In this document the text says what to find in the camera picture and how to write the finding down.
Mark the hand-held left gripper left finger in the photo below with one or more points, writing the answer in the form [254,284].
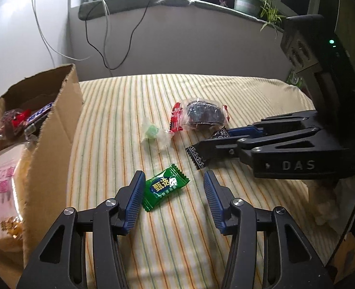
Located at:
[135,198]

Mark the pink bread packet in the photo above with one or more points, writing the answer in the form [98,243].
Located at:
[2,198]

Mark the striped bed sheet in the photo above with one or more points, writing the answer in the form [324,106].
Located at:
[165,96]

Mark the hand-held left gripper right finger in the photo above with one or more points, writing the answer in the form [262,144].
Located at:
[213,201]

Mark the green white packet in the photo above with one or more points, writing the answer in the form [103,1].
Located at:
[295,81]

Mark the dark cake clear red wrapper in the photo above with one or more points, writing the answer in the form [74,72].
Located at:
[14,122]
[201,113]

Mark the black snack packet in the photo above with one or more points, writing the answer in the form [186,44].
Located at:
[197,158]

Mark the green candy packet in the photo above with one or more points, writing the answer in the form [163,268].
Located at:
[162,188]

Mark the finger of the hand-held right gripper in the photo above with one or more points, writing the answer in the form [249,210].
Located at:
[243,131]
[222,147]

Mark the brown cardboard box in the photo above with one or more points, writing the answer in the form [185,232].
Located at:
[51,156]

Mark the clear green candy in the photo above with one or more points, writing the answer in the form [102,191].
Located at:
[152,132]

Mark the grey window sill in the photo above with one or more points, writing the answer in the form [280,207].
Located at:
[165,1]

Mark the brown chocolate bar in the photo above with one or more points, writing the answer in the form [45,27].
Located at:
[38,116]

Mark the potted spider plant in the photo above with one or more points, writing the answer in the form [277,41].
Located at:
[246,3]

